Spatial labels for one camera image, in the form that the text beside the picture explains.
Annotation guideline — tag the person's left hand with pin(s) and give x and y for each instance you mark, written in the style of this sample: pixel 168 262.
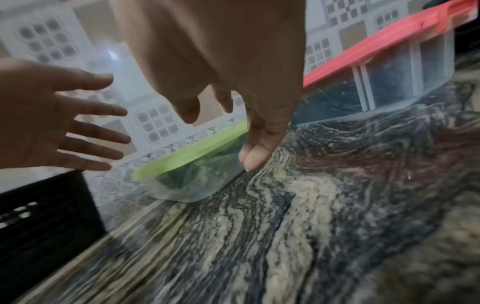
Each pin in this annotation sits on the person's left hand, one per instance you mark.
pixel 30 118

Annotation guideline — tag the pink lidded plastic container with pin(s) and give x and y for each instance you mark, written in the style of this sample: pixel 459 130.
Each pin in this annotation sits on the pink lidded plastic container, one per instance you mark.
pixel 390 71

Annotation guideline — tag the clear container green lid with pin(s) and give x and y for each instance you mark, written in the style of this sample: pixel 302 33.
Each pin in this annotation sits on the clear container green lid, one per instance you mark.
pixel 187 175

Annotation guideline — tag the person's right hand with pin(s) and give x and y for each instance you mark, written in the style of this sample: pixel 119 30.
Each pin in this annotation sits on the person's right hand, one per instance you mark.
pixel 210 44

